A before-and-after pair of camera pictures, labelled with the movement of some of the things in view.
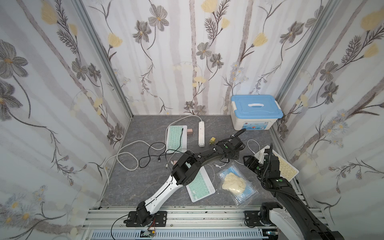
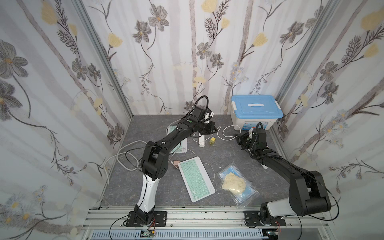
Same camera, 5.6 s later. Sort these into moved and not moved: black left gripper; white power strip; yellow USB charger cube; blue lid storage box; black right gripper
Moved: black left gripper; black right gripper
Not moved: yellow USB charger cube; white power strip; blue lid storage box
